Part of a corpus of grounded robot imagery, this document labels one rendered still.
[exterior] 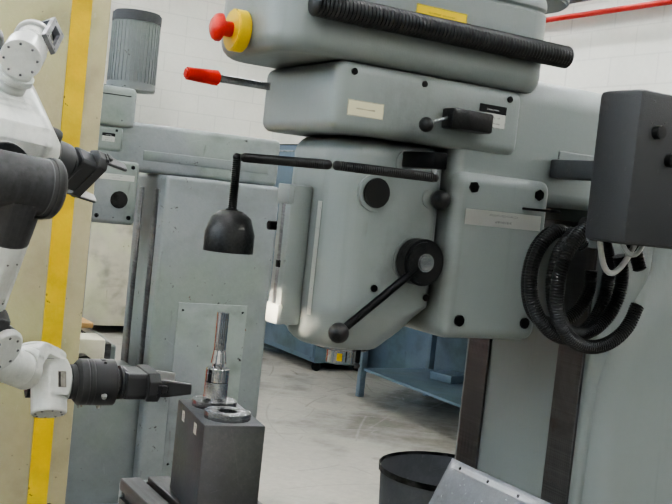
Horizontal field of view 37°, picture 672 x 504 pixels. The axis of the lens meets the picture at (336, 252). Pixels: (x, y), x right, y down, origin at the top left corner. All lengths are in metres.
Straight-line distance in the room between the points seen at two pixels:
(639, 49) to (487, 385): 5.39
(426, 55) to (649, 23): 5.66
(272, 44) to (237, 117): 9.93
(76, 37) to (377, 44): 1.86
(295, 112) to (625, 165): 0.48
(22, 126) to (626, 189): 0.93
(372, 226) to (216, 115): 9.79
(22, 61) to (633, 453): 1.18
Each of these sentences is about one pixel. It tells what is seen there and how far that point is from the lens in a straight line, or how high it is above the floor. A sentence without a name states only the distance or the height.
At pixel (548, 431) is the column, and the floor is 1.18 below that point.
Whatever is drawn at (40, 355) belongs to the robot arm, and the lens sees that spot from 1.89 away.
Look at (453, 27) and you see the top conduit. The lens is 1.47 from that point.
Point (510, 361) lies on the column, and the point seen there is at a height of 1.28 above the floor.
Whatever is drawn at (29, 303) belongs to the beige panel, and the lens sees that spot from 3.18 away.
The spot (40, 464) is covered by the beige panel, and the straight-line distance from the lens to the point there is 3.30.
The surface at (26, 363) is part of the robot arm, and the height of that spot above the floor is 1.19.
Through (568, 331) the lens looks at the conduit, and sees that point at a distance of 1.50.
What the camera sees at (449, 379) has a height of 0.27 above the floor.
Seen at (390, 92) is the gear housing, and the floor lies 1.69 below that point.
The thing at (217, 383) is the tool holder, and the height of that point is 1.15.
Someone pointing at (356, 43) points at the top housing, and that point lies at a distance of 1.42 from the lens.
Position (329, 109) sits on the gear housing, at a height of 1.66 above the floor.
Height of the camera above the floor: 1.54
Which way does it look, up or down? 3 degrees down
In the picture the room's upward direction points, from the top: 6 degrees clockwise
